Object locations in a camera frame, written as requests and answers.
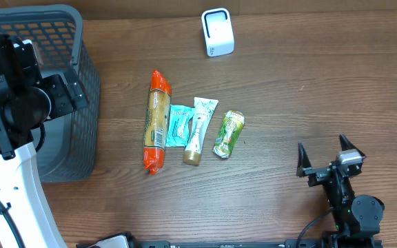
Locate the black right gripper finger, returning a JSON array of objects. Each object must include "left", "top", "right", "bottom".
[
  {"left": 296, "top": 143, "right": 312, "bottom": 176},
  {"left": 339, "top": 134, "right": 356, "bottom": 151}
]

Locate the green jasmine tea pouch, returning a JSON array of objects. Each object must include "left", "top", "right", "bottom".
[{"left": 213, "top": 110, "right": 245, "bottom": 158}]

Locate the orange spaghetti pasta packet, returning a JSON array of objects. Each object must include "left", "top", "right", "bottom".
[{"left": 143, "top": 70, "right": 172, "bottom": 175}]

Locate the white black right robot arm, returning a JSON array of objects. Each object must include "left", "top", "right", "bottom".
[{"left": 295, "top": 134, "right": 385, "bottom": 247}]

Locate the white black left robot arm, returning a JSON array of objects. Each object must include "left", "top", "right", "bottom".
[{"left": 0, "top": 34, "right": 88, "bottom": 247}]

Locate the white barcode scanner stand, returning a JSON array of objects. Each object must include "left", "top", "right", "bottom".
[{"left": 201, "top": 8, "right": 235, "bottom": 57}]

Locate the grey plastic shopping basket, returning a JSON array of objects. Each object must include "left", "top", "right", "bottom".
[{"left": 0, "top": 4, "right": 101, "bottom": 183}]

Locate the white floral cream tube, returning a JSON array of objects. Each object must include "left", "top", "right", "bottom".
[{"left": 183, "top": 97, "right": 218, "bottom": 166}]

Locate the teal snack packet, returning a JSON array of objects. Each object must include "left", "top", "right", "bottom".
[{"left": 166, "top": 105, "right": 194, "bottom": 147}]

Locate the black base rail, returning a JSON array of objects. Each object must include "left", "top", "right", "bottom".
[{"left": 76, "top": 232, "right": 384, "bottom": 248}]

